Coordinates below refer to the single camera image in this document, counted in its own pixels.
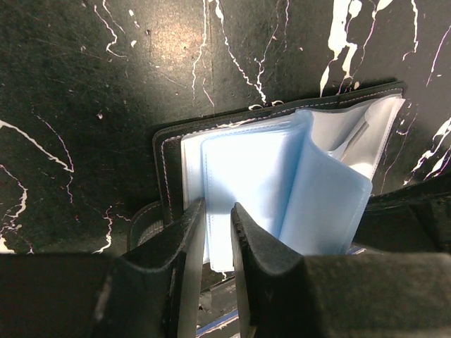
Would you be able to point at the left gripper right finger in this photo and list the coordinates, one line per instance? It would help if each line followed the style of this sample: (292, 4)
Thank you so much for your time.
(281, 293)

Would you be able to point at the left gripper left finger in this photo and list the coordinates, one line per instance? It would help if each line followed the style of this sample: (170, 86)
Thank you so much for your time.
(150, 291)

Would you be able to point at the black leather card holder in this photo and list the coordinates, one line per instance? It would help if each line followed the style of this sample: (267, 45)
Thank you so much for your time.
(302, 170)

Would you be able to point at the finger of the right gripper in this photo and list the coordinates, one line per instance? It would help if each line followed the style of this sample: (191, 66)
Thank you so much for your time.
(415, 218)

